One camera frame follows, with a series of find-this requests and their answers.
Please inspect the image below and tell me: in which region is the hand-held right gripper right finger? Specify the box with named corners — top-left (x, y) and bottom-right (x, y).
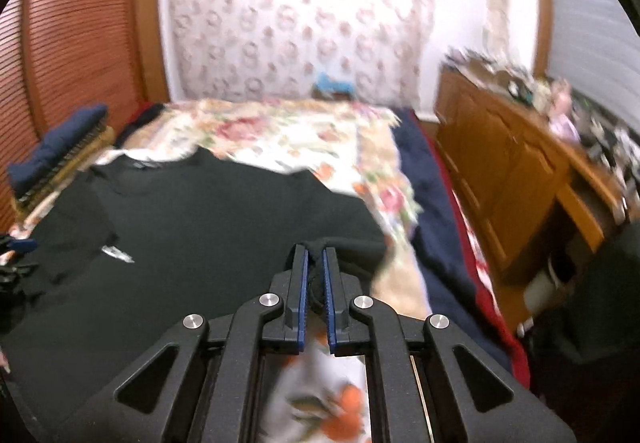
top-left (322, 247), bottom-right (576, 443)

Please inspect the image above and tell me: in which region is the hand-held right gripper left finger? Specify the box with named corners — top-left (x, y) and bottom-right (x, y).
top-left (55, 244), bottom-right (313, 443)

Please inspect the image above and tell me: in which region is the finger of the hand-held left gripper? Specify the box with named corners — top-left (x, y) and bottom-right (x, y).
top-left (0, 263), bottom-right (40, 294)
top-left (0, 236), bottom-right (37, 258)

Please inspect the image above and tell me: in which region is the black t-shirt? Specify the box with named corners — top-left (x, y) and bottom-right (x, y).
top-left (0, 150), bottom-right (388, 424)

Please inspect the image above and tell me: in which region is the stack of folded clothes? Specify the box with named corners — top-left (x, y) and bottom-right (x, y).
top-left (12, 158), bottom-right (96, 224)

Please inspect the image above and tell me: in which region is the dark gold-patterned folded cloth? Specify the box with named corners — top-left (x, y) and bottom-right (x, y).
top-left (15, 120), bottom-right (115, 204)

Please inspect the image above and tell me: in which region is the orange fruit print blanket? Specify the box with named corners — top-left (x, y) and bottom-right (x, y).
top-left (257, 338), bottom-right (373, 443)

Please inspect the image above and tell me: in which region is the navy folded cloth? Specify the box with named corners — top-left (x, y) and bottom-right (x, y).
top-left (7, 104), bottom-right (110, 191)

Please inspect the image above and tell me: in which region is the navy bedding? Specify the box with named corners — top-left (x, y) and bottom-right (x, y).
top-left (390, 108), bottom-right (516, 374)

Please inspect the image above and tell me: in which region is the red blanket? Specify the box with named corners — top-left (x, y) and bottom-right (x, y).
top-left (420, 123), bottom-right (531, 394)

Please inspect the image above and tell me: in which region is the floral blanket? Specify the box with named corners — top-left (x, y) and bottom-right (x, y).
top-left (107, 98), bottom-right (433, 324)

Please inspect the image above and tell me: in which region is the white bin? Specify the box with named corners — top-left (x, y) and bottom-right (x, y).
top-left (522, 253), bottom-right (576, 319)

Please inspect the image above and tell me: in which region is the blue cloth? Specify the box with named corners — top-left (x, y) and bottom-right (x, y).
top-left (312, 72), bottom-right (356, 97)

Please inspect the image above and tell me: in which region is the wooden dresser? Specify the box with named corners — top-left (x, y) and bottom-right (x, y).
top-left (435, 63), bottom-right (631, 274)

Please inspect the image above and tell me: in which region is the louvred wooden door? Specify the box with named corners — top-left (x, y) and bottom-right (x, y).
top-left (0, 0), bottom-right (171, 234)

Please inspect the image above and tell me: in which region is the circle-patterned curtain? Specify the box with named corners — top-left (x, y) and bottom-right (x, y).
top-left (165, 0), bottom-right (436, 109)

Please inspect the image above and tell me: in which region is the pile of dresser clutter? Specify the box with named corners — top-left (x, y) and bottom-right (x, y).
top-left (445, 46), bottom-right (640, 174)

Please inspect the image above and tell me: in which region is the pink doll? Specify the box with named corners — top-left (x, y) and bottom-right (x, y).
top-left (550, 78), bottom-right (583, 144)

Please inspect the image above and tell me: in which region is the grey window shutter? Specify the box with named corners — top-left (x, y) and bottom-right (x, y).
top-left (542, 0), bottom-right (640, 134)

